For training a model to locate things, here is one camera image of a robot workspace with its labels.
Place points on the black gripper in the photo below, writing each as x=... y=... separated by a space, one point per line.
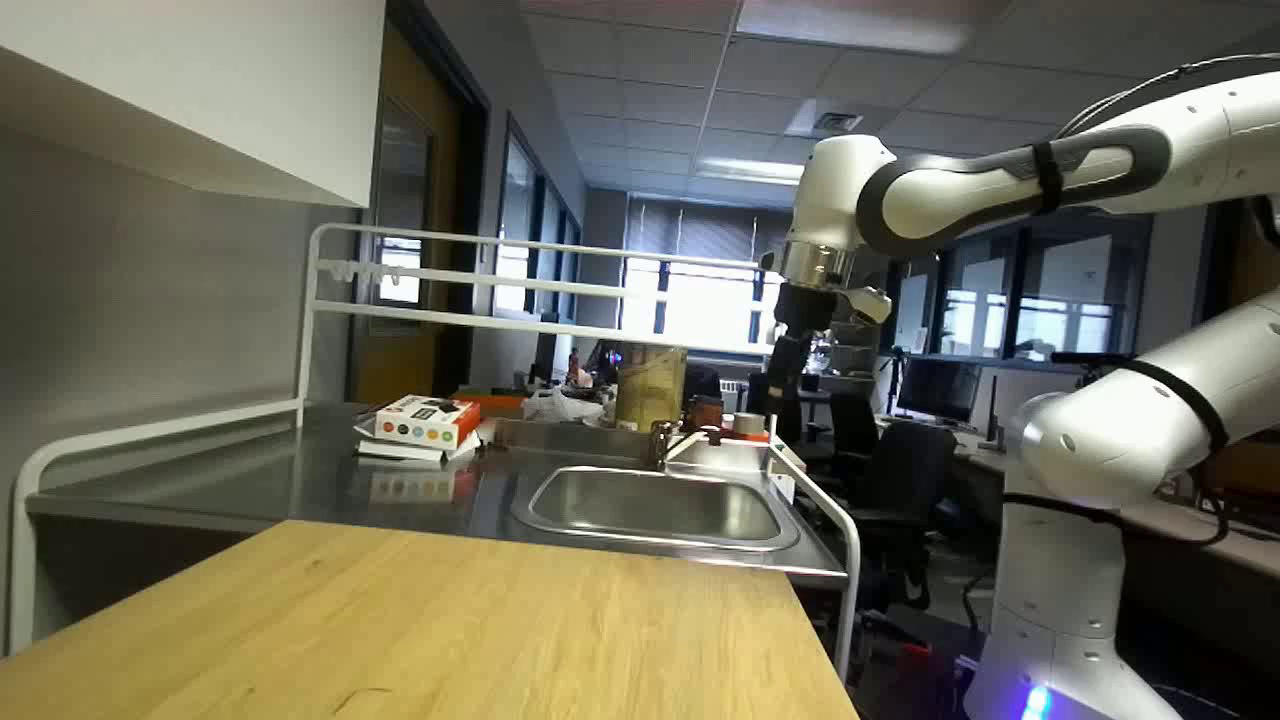
x=804 y=312

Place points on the silver tap nozzle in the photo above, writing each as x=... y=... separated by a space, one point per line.
x=681 y=445

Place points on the large ceiling light panel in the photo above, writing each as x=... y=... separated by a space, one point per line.
x=853 y=23

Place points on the office desk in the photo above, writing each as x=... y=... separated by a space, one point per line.
x=1201 y=515

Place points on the white box with colourful print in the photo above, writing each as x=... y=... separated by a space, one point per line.
x=426 y=421

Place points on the white wall cabinet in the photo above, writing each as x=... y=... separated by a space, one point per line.
x=203 y=93

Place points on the small ceiling light panel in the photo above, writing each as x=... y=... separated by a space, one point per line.
x=754 y=170

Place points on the orange flat object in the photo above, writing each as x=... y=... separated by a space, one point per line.
x=491 y=402

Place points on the clear plastic bag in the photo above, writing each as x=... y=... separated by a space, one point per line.
x=563 y=406

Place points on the ceiling air vent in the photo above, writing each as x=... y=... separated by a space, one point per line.
x=825 y=122

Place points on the white flat book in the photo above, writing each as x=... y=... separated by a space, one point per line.
x=416 y=453

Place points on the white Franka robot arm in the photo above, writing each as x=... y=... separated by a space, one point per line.
x=1132 y=414

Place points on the dark computer monitor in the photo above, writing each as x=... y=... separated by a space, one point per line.
x=938 y=391

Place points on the stainless steel counter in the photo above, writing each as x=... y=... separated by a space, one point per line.
x=334 y=480

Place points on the brown paper bag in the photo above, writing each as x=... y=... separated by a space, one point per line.
x=649 y=387

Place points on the stainless steel sink basin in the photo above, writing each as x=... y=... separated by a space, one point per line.
x=652 y=506

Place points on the brown wooden door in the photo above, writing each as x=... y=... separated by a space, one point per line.
x=413 y=203

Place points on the black office chair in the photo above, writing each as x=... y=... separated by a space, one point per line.
x=897 y=500

